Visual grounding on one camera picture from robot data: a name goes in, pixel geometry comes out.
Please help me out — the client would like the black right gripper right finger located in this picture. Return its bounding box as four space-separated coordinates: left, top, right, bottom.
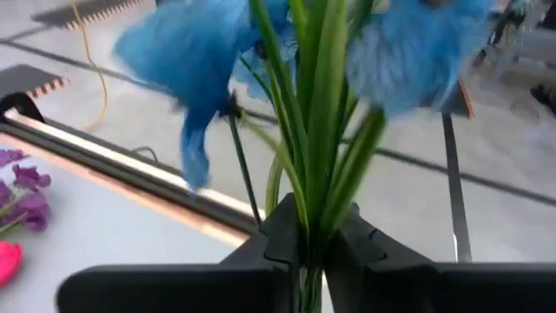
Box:
324 202 556 313

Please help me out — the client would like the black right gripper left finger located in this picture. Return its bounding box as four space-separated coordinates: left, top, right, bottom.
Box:
55 193 301 313

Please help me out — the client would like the black mat with striped edge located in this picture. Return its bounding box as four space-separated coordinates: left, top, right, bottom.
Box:
30 0 147 30
0 63 71 100

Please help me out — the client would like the blue artificial flower bunch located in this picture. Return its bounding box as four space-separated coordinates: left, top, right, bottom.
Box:
111 0 499 313

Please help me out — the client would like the black table frame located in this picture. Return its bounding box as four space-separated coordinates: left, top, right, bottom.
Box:
0 92 262 239

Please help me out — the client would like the red artificial tulip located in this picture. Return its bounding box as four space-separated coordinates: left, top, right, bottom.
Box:
0 241 23 289

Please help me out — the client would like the yellow floor cable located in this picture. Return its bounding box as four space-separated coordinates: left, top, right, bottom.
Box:
69 0 109 132

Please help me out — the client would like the purple artificial flower bunch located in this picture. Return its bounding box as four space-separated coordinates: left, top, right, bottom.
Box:
0 149 52 238

